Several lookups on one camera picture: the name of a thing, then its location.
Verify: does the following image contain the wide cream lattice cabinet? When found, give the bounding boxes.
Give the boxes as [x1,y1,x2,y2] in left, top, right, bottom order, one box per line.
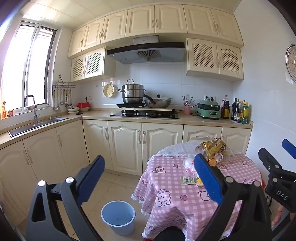
[186,38,244,82]

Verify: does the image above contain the steel sink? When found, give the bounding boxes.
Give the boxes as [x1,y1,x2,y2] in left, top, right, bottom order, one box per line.
[9,116,68,137]

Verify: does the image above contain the person's right hand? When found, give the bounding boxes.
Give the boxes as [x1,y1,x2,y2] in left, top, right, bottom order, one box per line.
[272,205,289,226]

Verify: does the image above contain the cream upper cabinet row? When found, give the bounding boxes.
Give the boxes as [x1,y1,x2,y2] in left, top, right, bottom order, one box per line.
[68,4,244,58]

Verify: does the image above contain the metal utensil rack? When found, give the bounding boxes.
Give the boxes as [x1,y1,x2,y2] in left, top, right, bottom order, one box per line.
[53,75,76,88]

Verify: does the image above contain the cream lower cabinets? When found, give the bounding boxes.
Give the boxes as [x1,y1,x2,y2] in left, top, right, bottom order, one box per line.
[0,117,252,223]

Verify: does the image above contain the small jars on sill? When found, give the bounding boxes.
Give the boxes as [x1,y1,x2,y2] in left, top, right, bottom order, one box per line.
[0,101,14,119]

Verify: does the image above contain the crumpled white plastic wrap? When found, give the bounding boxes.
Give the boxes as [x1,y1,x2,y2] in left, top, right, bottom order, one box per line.
[183,156,197,174]

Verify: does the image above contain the cream round steamer rack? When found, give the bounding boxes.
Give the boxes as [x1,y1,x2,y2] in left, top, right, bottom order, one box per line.
[103,83,115,98]

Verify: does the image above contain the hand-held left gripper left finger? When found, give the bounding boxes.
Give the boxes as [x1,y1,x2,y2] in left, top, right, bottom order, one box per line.
[25,155,105,241]

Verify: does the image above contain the green electric cooker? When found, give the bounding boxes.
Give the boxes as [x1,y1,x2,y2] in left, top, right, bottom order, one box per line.
[196,100,221,120]

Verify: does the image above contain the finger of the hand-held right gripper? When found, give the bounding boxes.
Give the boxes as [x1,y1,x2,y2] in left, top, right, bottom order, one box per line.
[282,138,296,159]
[258,148,284,178]

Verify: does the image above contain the gold snack bag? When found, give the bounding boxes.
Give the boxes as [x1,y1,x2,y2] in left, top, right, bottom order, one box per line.
[195,138,227,160]

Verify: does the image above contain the round metal steamer tray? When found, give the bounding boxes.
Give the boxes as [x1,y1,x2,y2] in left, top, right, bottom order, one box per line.
[285,44,296,82]

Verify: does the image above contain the white lace cloth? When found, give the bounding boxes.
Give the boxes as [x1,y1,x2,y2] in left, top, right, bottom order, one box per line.
[154,142,245,158]

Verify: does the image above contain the kitchen window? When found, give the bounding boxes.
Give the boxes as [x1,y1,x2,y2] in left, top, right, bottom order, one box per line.
[0,20,57,118]

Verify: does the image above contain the small beige snack wrapper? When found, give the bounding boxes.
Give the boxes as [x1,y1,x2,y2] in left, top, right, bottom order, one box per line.
[182,176,199,186]

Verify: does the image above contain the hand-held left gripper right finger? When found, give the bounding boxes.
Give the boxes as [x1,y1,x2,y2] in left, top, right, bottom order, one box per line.
[194,153,273,241]

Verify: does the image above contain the soy sauce bottle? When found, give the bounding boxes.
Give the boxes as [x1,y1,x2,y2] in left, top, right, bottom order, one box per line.
[221,95,230,119]

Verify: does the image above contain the steel steamer pot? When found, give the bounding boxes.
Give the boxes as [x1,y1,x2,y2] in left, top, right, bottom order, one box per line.
[118,79,147,105]

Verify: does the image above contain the grey range hood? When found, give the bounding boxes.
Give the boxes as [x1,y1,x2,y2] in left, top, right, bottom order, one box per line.
[106,35,186,65]

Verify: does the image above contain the hanging kitchen utensils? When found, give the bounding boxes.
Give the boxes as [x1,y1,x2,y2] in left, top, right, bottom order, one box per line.
[53,87,74,111]

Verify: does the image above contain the black cooker plate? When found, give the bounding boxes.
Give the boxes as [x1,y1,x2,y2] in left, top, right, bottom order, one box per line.
[116,103,145,108]

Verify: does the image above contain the steel faucet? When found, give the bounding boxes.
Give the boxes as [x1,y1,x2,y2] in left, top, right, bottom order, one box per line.
[25,95,40,125]

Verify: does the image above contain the blue plastic bucket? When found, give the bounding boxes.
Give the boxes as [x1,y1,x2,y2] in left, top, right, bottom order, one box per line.
[101,201,136,236]

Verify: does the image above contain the pink checked tablecloth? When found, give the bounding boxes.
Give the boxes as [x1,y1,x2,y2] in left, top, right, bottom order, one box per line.
[131,153,263,239]

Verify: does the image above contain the black gas stove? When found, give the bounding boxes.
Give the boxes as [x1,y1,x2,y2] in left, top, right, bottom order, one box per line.
[110,110,179,119]

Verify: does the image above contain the small cream lattice cabinet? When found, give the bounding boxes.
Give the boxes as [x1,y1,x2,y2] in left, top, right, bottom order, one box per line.
[70,47,116,82]

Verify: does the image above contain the steel wok with lid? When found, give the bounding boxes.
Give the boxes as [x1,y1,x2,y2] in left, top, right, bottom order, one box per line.
[142,94,173,109]

